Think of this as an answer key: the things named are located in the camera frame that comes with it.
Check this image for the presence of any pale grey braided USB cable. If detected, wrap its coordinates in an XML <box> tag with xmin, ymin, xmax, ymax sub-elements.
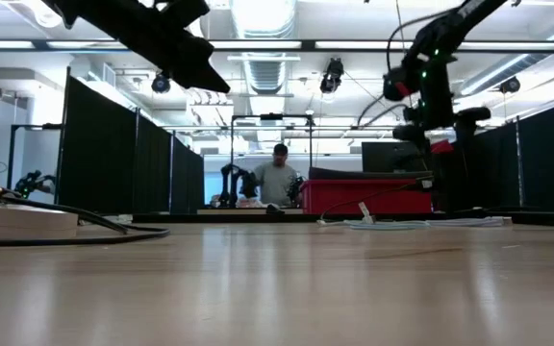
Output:
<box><xmin>315</xmin><ymin>201</ymin><xmax>432</xmax><ymax>231</ymax></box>

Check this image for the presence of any black monitor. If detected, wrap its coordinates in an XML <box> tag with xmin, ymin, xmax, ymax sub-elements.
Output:
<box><xmin>361</xmin><ymin>141</ymin><xmax>427</xmax><ymax>174</ymax></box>

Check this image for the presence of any black background rig frame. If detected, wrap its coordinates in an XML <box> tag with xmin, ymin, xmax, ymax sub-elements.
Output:
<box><xmin>6</xmin><ymin>123</ymin><xmax>64</xmax><ymax>191</ymax></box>
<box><xmin>229</xmin><ymin>113</ymin><xmax>315</xmax><ymax>209</ymax></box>

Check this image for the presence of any light wood desk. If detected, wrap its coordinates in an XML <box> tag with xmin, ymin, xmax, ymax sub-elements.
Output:
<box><xmin>196</xmin><ymin>207</ymin><xmax>306</xmax><ymax>216</ymax></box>

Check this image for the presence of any black table frame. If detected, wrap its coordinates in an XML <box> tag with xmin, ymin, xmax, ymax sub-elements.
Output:
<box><xmin>132</xmin><ymin>209</ymin><xmax>554</xmax><ymax>229</ymax></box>

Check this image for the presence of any black overhead frame beam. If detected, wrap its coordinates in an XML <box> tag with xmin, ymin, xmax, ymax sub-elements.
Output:
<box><xmin>0</xmin><ymin>38</ymin><xmax>554</xmax><ymax>54</ymax></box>

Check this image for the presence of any white power strip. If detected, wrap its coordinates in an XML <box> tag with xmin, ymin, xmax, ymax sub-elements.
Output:
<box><xmin>0</xmin><ymin>199</ymin><xmax>80</xmax><ymax>239</ymax></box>

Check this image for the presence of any red storage bin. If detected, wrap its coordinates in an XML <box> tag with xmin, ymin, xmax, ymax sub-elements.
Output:
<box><xmin>300</xmin><ymin>178</ymin><xmax>433</xmax><ymax>215</ymax></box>

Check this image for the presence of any white USB cable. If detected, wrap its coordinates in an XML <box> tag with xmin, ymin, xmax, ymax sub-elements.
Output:
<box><xmin>78</xmin><ymin>214</ymin><xmax>134</xmax><ymax>226</ymax></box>
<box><xmin>425</xmin><ymin>215</ymin><xmax>513</xmax><ymax>228</ymax></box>

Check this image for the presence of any person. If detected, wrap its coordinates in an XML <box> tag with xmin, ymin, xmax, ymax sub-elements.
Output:
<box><xmin>252</xmin><ymin>142</ymin><xmax>302</xmax><ymax>208</ymax></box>

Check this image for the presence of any black tower power strip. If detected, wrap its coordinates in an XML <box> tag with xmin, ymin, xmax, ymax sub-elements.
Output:
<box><xmin>431</xmin><ymin>141</ymin><xmax>466</xmax><ymax>212</ymax></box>

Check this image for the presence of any red bin rack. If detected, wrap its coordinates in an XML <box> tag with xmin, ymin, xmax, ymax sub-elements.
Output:
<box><xmin>431</xmin><ymin>138</ymin><xmax>455</xmax><ymax>155</ymax></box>

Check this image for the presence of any thick black USB cable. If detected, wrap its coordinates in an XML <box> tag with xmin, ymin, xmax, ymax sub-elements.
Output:
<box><xmin>0</xmin><ymin>184</ymin><xmax>171</xmax><ymax>248</ymax></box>

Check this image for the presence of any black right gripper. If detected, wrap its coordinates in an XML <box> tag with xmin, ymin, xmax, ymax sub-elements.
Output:
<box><xmin>391</xmin><ymin>57</ymin><xmax>492</xmax><ymax>146</ymax></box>

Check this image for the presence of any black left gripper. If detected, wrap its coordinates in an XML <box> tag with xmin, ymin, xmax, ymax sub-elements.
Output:
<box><xmin>113</xmin><ymin>0</ymin><xmax>232</xmax><ymax>92</ymax></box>

